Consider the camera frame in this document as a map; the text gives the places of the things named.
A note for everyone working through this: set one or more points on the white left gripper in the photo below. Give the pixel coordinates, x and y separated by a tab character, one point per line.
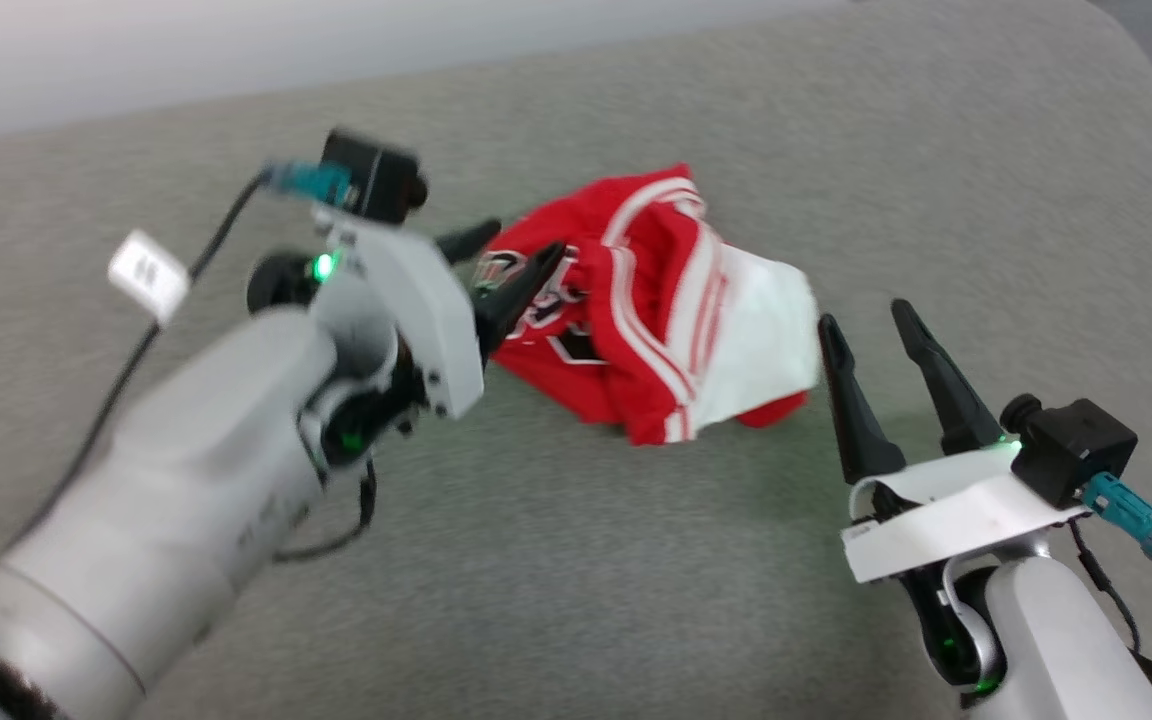
416	300

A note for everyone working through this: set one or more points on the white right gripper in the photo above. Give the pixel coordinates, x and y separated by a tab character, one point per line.
956	515

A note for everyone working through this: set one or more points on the red white sports jersey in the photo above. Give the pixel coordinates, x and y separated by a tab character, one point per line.
656	330

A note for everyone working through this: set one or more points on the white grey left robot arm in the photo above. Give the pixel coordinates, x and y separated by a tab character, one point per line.
136	520

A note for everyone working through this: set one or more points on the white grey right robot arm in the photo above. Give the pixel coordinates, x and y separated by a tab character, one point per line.
1056	650

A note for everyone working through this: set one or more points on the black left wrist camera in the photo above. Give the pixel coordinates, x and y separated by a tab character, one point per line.
371	175

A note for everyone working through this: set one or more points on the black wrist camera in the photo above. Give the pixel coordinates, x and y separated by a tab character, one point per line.
1076	450
371	175

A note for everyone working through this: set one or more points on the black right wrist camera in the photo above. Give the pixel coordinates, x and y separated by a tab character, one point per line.
1076	450

